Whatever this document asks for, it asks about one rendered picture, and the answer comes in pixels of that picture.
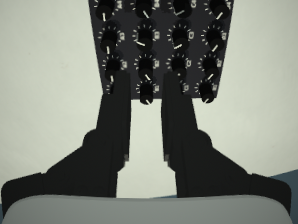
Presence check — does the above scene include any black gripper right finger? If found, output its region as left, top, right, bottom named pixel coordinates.
left=161, top=71, right=292, bottom=216

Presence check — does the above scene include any black knob box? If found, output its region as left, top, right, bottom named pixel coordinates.
left=88, top=0, right=234, bottom=105

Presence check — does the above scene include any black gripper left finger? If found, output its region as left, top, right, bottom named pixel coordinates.
left=1, top=70, right=131, bottom=218

